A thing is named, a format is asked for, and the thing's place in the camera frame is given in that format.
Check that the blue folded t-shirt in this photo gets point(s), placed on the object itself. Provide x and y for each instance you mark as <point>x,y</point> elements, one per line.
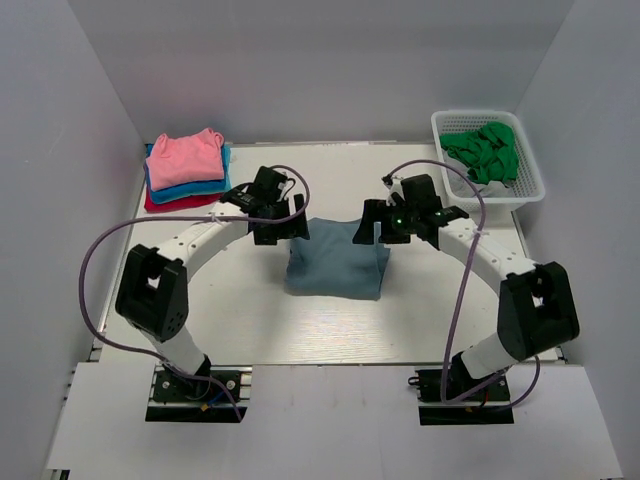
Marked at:
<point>195,188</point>

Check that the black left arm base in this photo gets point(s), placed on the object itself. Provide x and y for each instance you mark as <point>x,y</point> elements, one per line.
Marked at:
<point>171,402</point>

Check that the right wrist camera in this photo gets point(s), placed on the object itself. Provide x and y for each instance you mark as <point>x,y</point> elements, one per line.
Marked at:
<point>419,190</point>

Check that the red folded t-shirt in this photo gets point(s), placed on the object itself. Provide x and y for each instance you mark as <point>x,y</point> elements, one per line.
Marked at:
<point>183,204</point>

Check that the pink folded t-shirt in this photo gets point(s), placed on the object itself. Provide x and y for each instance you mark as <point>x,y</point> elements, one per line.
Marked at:
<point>194,158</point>

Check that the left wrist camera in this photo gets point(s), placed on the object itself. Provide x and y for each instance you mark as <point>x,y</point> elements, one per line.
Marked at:
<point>264,191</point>

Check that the green t-shirt in basket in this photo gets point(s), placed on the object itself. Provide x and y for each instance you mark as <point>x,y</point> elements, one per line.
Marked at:
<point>488,153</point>

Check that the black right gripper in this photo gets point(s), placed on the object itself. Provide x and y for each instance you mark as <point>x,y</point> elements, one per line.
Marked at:
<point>376,210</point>

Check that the grey-blue t-shirt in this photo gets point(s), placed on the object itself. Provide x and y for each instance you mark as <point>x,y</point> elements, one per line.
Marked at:
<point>329,263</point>

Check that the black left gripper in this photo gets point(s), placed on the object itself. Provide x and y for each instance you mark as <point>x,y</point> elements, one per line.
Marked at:
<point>268,237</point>

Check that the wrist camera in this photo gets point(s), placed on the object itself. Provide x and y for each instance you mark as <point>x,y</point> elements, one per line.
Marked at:
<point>264,191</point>
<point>419,190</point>

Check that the grey t-shirt in basket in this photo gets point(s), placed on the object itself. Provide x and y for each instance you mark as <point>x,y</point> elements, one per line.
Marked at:
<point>460,188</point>

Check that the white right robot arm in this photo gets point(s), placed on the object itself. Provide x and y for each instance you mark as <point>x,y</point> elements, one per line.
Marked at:
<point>536,310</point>

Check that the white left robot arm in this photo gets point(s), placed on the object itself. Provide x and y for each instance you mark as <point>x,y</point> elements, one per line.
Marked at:
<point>153,292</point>

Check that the white plastic laundry basket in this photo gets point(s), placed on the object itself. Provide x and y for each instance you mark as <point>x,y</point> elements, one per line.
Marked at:
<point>528,187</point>

